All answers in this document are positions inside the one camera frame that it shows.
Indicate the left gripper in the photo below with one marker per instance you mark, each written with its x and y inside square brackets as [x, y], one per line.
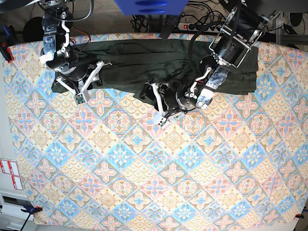
[172, 94]

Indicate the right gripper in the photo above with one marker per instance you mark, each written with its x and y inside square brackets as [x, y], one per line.
[62, 64]

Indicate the dark green long-sleeve shirt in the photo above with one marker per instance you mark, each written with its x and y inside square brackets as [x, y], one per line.
[133, 62]

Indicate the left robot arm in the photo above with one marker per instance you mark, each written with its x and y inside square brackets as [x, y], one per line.
[238, 33]

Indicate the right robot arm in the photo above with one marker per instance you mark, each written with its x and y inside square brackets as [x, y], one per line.
[57, 23]

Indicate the black round stool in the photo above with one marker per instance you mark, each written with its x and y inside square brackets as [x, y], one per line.
[33, 30]

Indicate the red black clamp upper left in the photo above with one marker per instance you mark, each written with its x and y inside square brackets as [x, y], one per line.
[4, 45]

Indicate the black remote control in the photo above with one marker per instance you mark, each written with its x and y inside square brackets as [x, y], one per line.
[169, 25]

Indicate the blue plastic storage box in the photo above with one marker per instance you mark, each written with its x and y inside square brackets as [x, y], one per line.
[151, 7]

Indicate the colourful patterned tablecloth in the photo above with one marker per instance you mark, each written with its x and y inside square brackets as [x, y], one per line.
[105, 165]

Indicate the white red labels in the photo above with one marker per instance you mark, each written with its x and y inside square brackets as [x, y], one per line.
[9, 175]

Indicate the blue clamp lower left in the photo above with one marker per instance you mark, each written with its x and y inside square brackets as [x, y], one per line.
[30, 210]

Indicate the orange clamp lower right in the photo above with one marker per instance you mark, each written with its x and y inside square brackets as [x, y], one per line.
[300, 216]

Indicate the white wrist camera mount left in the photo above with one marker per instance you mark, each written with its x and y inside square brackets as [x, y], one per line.
[164, 116]

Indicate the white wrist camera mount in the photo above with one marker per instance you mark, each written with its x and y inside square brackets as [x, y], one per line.
[164, 116]
[79, 80]

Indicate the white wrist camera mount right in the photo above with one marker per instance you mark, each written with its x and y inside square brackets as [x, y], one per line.
[79, 80]

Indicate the black power strip red switch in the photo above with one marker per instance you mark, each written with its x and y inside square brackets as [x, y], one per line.
[193, 27]

